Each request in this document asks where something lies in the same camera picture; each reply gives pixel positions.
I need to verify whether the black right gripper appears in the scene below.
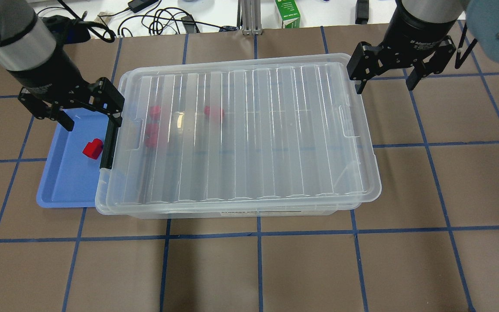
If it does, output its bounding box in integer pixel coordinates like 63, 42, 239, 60
347, 36, 456, 94

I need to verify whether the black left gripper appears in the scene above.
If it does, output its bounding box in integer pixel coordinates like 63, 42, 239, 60
18, 77, 125, 169

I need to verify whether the red block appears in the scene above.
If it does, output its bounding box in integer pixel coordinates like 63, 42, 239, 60
148, 105, 161, 120
204, 105, 224, 123
82, 138, 104, 160
144, 123, 160, 150

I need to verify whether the clear plastic box lid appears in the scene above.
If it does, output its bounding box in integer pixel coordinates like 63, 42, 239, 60
105, 53, 382, 206

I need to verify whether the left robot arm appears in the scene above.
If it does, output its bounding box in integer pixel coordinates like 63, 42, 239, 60
0, 0, 125, 169

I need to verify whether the red block in box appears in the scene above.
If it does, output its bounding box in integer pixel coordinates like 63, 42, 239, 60
148, 105, 161, 120
144, 123, 160, 150
204, 105, 224, 123

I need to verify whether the clear plastic storage box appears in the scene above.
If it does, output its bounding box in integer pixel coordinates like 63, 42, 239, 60
95, 65, 363, 220

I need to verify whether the blue plastic tray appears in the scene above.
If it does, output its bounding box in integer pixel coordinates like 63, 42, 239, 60
36, 109, 108, 208

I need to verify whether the black device on desk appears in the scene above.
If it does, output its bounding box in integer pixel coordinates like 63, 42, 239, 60
355, 0, 369, 24

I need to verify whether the green white carton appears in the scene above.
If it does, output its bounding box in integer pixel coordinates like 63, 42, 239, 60
274, 0, 301, 29

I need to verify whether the black power adapter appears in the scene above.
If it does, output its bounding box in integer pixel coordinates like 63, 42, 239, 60
127, 0, 159, 13

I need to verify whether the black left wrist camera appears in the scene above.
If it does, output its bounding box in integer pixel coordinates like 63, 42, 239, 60
41, 15, 91, 44

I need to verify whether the black cable bundle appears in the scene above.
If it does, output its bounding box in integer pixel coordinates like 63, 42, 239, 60
37, 0, 239, 43

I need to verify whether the aluminium frame post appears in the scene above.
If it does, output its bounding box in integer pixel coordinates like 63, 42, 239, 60
237, 0, 263, 36

